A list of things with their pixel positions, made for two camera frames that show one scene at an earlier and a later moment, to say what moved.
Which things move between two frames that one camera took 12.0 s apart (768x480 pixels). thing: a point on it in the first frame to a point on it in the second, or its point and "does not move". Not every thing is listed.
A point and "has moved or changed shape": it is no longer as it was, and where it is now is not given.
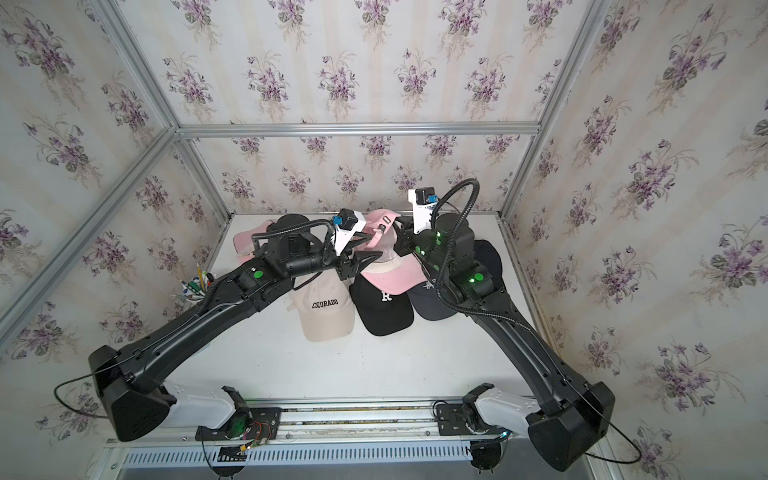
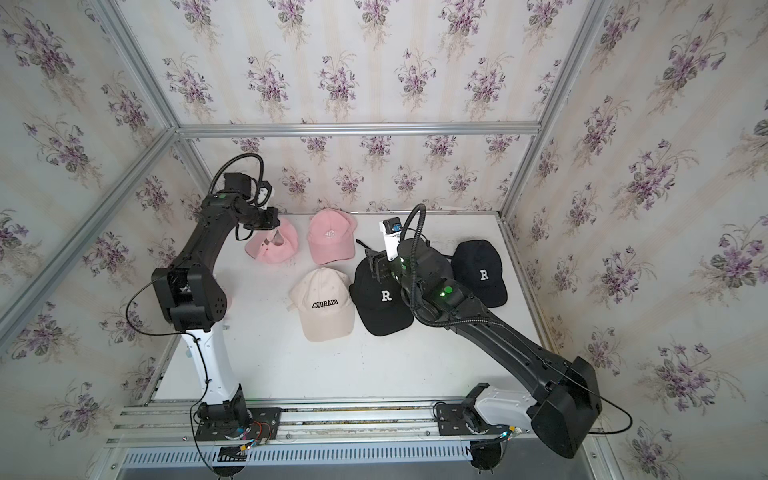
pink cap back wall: [392, 271] has moved or changed shape
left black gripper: [352, 266] to [270, 220]
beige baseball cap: [325, 304] does not move
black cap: [380, 313] does not move
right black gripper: [408, 238] to [380, 265]
